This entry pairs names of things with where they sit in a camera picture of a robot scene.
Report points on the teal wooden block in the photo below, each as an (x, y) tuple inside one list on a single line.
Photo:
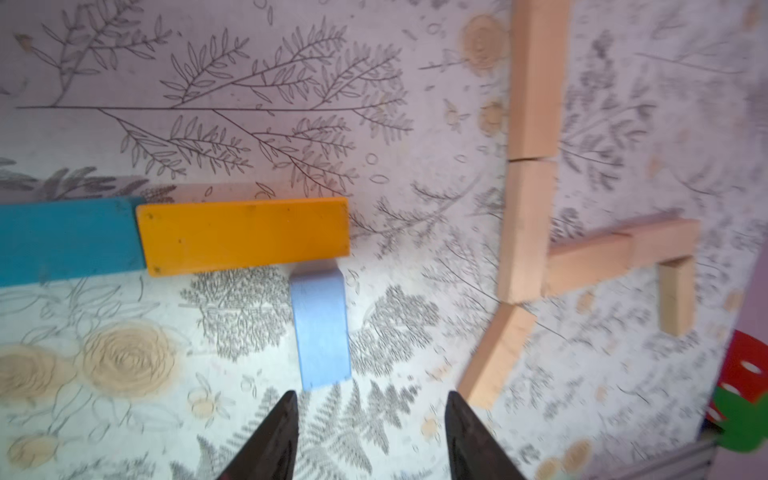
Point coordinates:
[(49, 241)]

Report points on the natural wooden block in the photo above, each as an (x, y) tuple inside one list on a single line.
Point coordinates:
[(529, 195), (539, 44), (662, 241), (497, 353), (677, 297), (580, 264)]

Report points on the long yellow wooden block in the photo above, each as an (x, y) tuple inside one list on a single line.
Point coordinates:
[(190, 238)]

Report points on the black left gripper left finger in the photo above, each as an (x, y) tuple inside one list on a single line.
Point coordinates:
[(270, 452)]

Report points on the blue wooden block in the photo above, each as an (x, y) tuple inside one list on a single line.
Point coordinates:
[(320, 319)]

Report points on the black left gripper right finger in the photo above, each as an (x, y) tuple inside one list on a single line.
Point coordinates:
[(473, 452)]

